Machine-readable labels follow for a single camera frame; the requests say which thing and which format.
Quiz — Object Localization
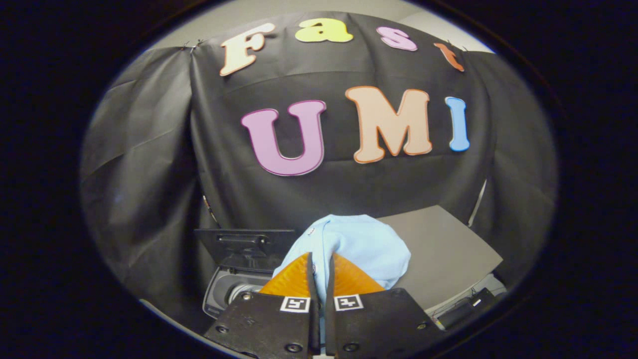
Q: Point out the beige cabinet with grey top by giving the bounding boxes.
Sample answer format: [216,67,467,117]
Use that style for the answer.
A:
[376,204,504,316]

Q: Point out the light blue shirt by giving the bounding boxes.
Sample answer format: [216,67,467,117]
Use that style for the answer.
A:
[273,214,412,345]

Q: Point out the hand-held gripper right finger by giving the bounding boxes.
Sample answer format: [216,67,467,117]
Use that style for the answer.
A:
[325,252,444,359]

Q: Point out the black backdrop cloth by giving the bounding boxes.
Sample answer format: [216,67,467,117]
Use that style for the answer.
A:
[80,11,558,330]

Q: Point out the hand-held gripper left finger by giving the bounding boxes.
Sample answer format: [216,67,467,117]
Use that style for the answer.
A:
[203,252,320,359]

